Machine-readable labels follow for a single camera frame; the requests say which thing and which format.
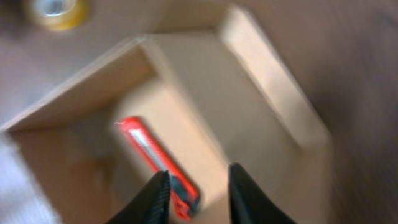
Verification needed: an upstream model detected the open cardboard box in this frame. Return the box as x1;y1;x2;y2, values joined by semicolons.
1;1;330;223

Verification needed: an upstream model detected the orange utility knife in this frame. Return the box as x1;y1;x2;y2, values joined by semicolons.
116;116;201;221

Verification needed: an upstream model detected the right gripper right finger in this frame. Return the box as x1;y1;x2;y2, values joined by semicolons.
228;163;295;224

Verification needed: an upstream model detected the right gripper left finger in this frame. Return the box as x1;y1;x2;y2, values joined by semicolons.
106;171;170;224

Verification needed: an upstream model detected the yellow clear tape roll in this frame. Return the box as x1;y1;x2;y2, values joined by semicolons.
22;0;90;31

